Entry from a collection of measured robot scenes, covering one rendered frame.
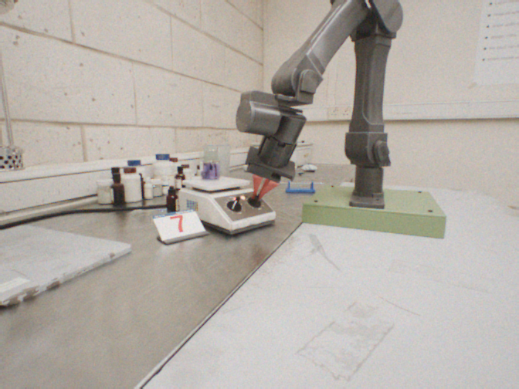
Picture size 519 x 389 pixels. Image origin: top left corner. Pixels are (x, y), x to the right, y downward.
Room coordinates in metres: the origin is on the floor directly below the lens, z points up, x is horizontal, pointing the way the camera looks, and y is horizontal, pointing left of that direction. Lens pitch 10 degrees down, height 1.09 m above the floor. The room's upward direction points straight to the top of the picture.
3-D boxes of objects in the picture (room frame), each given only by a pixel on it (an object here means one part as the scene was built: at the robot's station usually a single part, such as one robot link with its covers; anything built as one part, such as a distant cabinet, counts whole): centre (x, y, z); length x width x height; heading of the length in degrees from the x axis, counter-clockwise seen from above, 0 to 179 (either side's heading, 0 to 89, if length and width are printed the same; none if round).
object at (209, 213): (0.69, 0.07, 0.94); 0.22 x 0.13 x 0.08; 42
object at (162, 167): (1.05, 0.31, 0.96); 0.07 x 0.07 x 0.13
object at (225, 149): (1.40, 0.17, 0.97); 0.18 x 0.13 x 0.15; 11
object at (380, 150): (0.70, -0.26, 1.05); 0.09 x 0.06 x 0.06; 30
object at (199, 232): (0.58, 0.14, 0.92); 0.09 x 0.06 x 0.04; 130
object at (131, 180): (0.89, 0.36, 0.95); 0.06 x 0.06 x 0.10
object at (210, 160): (0.73, 0.10, 1.02); 0.06 x 0.05 x 0.08; 153
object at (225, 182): (0.71, 0.09, 0.98); 0.12 x 0.12 x 0.01; 42
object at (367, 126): (0.70, -0.25, 1.20); 0.07 x 0.06 x 0.33; 30
